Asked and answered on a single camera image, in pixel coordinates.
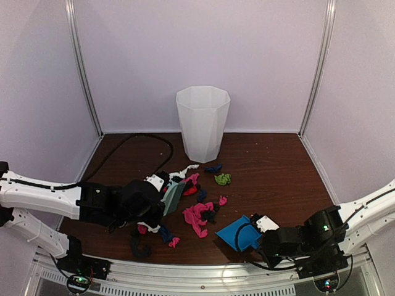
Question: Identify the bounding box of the aluminium frame rail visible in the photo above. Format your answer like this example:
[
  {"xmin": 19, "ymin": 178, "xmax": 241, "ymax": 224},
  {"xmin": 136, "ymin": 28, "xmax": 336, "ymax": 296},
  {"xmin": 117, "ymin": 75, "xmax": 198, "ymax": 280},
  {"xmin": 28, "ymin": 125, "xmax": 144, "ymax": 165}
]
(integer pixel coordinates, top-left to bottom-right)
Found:
[
  {"xmin": 65, "ymin": 0, "xmax": 104, "ymax": 181},
  {"xmin": 297, "ymin": 0, "xmax": 338, "ymax": 204}
]

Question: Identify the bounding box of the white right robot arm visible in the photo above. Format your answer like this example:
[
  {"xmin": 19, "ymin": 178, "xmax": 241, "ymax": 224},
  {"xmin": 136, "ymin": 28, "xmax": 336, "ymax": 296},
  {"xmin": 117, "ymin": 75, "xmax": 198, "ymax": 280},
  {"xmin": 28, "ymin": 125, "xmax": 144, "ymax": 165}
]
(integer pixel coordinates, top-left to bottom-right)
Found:
[{"xmin": 259, "ymin": 181, "xmax": 394, "ymax": 273}]

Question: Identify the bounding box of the long white paper scrap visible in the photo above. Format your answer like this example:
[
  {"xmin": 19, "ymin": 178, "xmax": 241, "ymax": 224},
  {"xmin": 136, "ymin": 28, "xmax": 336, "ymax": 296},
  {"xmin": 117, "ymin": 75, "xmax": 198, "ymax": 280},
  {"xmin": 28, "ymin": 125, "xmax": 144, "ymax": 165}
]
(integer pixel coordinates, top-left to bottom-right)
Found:
[{"xmin": 169, "ymin": 164, "xmax": 199, "ymax": 180}]

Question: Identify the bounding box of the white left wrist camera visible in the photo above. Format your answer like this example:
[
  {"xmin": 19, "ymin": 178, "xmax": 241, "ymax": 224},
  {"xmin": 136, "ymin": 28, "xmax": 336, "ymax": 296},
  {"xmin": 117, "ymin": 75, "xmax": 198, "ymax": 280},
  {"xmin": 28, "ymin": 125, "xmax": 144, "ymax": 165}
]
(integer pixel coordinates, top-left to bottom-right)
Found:
[{"xmin": 144, "ymin": 171, "xmax": 169, "ymax": 192}]

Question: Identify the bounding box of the translucent white waste bin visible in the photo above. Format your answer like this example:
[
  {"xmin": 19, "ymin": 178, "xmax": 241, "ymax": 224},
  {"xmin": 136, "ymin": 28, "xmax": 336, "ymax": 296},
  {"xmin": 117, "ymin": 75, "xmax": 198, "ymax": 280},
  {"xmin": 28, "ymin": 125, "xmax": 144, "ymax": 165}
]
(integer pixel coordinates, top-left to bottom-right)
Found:
[{"xmin": 176, "ymin": 86, "xmax": 231, "ymax": 163}]

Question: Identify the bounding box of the mint green hand brush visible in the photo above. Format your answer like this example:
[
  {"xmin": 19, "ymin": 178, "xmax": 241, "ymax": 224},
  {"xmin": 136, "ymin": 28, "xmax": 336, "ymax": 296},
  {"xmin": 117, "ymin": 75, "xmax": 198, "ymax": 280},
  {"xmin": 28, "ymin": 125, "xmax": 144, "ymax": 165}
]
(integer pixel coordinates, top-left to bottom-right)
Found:
[{"xmin": 162, "ymin": 182, "xmax": 186, "ymax": 216}]

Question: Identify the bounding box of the blue plastic dustpan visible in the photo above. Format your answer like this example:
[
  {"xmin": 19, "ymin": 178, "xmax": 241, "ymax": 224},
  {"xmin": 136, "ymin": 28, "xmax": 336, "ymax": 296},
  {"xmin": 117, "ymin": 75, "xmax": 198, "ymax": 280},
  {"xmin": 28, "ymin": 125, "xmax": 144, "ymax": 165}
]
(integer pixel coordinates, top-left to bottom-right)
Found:
[{"xmin": 216, "ymin": 215, "xmax": 262, "ymax": 252}]

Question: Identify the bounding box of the pink paper strip scrap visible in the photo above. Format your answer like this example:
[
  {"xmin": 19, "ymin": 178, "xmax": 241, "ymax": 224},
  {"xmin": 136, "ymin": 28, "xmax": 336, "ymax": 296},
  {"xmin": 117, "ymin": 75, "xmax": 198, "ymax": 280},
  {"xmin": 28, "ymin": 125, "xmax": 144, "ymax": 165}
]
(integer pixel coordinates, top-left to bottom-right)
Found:
[{"xmin": 183, "ymin": 173, "xmax": 199, "ymax": 186}]

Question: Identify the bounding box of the dark blue paper scrap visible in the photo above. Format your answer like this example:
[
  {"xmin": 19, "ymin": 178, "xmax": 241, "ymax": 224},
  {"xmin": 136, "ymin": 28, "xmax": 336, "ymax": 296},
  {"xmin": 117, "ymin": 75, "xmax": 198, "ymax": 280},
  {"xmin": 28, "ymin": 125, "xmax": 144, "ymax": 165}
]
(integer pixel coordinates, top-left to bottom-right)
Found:
[{"xmin": 204, "ymin": 164, "xmax": 222, "ymax": 173}]

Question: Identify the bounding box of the aluminium left frame rail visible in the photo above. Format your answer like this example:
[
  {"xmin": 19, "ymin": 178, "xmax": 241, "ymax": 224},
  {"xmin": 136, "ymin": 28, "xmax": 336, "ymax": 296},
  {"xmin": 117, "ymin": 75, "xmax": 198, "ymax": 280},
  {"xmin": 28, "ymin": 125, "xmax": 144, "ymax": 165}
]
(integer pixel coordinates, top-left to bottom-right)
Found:
[{"xmin": 65, "ymin": 0, "xmax": 104, "ymax": 181}]

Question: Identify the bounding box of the small pink paper ball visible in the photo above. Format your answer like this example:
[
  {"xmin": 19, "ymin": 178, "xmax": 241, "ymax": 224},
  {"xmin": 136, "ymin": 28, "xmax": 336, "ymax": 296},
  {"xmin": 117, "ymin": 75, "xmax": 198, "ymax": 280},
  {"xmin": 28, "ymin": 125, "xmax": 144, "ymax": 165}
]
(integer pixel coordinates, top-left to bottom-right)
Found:
[{"xmin": 218, "ymin": 196, "xmax": 228, "ymax": 207}]

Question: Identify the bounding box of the green paper scrap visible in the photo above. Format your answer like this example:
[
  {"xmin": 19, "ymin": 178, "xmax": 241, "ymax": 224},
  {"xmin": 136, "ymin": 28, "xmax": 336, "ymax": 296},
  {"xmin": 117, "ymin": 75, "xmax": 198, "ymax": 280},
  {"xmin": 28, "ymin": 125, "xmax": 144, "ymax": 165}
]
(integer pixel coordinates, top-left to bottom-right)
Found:
[{"xmin": 214, "ymin": 173, "xmax": 231, "ymax": 186}]

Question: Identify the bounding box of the red paper scrap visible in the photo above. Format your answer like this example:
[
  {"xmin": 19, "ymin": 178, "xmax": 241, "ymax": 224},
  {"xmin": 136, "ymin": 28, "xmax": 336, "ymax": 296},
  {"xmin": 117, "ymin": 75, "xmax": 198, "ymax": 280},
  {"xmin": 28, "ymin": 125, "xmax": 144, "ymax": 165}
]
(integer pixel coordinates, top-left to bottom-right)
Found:
[{"xmin": 183, "ymin": 186, "xmax": 198, "ymax": 196}]

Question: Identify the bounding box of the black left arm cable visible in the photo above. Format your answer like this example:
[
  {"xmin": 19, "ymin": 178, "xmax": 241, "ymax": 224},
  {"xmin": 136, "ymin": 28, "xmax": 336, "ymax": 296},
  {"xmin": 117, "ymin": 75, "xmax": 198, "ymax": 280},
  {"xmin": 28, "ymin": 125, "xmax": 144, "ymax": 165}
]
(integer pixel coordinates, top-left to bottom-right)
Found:
[{"xmin": 0, "ymin": 133, "xmax": 174, "ymax": 189}]

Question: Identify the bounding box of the large pink paper scrap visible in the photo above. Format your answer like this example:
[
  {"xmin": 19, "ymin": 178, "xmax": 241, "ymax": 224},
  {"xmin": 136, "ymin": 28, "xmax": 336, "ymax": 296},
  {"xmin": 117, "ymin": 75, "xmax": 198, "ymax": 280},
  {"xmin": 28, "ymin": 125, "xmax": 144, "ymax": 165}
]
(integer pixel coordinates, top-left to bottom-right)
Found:
[{"xmin": 183, "ymin": 202, "xmax": 214, "ymax": 239}]

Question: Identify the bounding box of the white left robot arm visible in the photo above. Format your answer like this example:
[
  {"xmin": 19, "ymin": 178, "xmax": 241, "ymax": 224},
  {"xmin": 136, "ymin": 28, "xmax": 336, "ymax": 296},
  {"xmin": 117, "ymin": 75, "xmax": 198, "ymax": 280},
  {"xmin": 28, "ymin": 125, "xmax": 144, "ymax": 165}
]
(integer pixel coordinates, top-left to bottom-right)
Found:
[{"xmin": 1, "ymin": 162, "xmax": 168, "ymax": 274}]

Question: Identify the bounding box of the small pink scrap near front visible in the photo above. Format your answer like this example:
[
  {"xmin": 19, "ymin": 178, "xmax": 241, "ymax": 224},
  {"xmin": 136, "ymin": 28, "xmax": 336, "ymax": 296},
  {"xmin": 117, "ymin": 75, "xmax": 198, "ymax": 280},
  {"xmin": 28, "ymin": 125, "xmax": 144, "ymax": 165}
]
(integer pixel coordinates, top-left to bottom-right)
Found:
[{"xmin": 168, "ymin": 237, "xmax": 180, "ymax": 248}]

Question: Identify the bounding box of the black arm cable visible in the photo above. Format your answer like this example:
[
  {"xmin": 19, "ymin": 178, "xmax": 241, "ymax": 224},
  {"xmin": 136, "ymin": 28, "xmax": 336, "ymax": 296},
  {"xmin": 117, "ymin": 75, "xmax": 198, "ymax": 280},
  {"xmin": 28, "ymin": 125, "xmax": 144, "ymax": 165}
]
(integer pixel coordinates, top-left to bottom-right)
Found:
[
  {"xmin": 233, "ymin": 223, "xmax": 356, "ymax": 280},
  {"xmin": 0, "ymin": 133, "xmax": 174, "ymax": 189}
]

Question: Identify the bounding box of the black curled paper scrap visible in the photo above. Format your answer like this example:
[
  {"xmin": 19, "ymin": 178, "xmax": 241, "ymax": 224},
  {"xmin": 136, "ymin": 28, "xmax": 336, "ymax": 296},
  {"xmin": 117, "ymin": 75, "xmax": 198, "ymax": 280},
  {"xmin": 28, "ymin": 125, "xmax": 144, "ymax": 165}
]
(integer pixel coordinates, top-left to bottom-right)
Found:
[{"xmin": 130, "ymin": 237, "xmax": 151, "ymax": 258}]

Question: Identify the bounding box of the black crumpled paper scrap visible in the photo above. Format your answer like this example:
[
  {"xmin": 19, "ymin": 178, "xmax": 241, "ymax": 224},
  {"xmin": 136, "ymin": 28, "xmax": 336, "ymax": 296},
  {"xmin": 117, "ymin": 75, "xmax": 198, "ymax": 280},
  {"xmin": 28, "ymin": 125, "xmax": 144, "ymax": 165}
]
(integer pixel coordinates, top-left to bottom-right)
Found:
[{"xmin": 201, "ymin": 205, "xmax": 220, "ymax": 224}]

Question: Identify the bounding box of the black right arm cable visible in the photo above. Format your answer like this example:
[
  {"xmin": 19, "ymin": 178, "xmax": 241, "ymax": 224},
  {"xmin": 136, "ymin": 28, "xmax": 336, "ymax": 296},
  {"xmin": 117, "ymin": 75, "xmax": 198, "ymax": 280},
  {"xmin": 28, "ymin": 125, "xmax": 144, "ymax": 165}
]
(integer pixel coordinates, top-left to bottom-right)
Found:
[{"xmin": 233, "ymin": 223, "xmax": 356, "ymax": 280}]

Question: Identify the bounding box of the aluminium right frame rail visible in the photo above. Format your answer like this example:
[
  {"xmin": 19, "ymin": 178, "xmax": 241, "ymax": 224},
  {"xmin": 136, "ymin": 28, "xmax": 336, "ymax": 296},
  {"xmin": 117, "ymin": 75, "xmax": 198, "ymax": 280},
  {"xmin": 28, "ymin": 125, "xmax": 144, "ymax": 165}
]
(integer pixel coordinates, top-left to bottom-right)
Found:
[{"xmin": 297, "ymin": 0, "xmax": 338, "ymax": 204}]

